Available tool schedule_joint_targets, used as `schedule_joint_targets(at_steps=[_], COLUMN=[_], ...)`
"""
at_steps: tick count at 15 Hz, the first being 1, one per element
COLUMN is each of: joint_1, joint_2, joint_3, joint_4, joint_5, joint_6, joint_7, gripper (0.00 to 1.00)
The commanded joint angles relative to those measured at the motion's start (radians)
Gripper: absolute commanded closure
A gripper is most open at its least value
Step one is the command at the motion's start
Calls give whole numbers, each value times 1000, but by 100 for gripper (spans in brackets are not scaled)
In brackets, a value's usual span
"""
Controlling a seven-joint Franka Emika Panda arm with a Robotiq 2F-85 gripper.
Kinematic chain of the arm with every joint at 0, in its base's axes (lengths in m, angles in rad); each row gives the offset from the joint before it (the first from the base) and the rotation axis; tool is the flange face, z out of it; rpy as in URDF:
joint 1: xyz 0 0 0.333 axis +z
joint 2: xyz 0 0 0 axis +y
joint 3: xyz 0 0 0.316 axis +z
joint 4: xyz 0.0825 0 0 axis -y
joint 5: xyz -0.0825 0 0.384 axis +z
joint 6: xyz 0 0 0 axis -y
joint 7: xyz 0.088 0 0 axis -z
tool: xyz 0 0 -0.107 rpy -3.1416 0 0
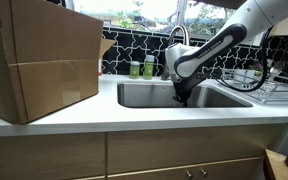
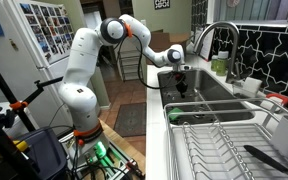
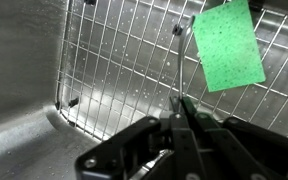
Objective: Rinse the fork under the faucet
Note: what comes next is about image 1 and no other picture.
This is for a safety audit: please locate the wooden base board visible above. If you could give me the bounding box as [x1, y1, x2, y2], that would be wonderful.
[263, 148, 288, 180]

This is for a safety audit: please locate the tall green soap bottle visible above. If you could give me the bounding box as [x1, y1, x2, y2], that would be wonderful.
[143, 54, 156, 81]

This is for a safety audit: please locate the stainless steel sink basin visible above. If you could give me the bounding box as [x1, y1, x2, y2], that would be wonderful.
[117, 82, 254, 109]

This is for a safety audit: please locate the metal wire dish rack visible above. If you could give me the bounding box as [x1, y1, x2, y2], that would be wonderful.
[222, 68, 288, 107]

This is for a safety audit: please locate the chrome gooseneck faucet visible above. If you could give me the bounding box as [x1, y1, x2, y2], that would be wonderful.
[161, 24, 190, 81]

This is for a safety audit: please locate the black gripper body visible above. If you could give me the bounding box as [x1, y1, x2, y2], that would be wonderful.
[172, 71, 208, 99]

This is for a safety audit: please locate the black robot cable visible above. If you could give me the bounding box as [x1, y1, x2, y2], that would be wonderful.
[217, 26, 275, 93]

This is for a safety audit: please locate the short green soap bottle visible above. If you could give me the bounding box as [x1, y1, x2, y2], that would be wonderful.
[129, 60, 141, 80]

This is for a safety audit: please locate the kitchen window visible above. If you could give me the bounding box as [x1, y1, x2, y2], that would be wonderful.
[63, 0, 245, 33]

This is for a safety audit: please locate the brown cardboard box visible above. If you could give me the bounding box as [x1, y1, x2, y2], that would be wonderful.
[0, 0, 117, 125]

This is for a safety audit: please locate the metal spoon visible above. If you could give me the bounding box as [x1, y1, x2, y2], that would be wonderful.
[268, 60, 287, 81]

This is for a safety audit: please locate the wooden kitchen cabinet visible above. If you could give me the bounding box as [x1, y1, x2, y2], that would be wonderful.
[0, 123, 285, 180]

